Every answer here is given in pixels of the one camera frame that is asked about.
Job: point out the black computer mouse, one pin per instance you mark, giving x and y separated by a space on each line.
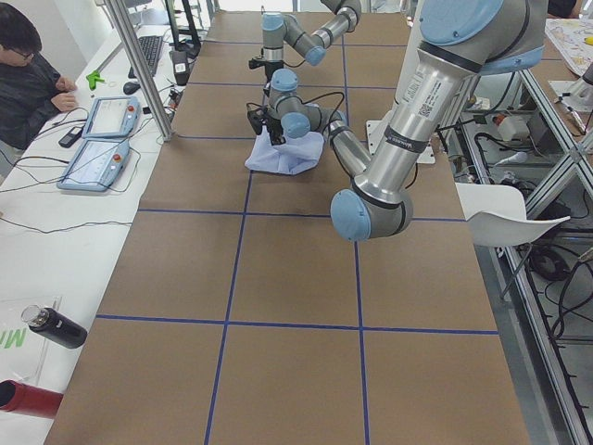
129 88

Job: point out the black phone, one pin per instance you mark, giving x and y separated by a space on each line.
71 137

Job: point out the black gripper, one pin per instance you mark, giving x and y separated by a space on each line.
274 128
270 65

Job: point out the upper teach pendant tablet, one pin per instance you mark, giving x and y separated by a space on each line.
112 117

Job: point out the white plastic chair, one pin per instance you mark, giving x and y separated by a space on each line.
497 218

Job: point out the green plastic tool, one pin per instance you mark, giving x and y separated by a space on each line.
93 79

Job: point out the lower teach pendant tablet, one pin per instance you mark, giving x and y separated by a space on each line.
95 165

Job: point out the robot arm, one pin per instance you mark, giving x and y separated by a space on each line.
453 41
279 29

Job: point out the teach pendant tablet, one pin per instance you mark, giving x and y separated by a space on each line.
112 117
95 165

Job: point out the red bottle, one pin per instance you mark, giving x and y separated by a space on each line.
29 400

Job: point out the black keyboard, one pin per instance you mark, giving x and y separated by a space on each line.
151 47

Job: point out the black water bottle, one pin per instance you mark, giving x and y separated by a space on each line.
49 323

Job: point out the blue striped button shirt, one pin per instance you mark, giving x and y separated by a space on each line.
303 140

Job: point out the seated person in black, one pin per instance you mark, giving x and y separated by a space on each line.
32 90

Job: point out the aluminium frame post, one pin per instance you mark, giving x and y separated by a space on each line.
123 25

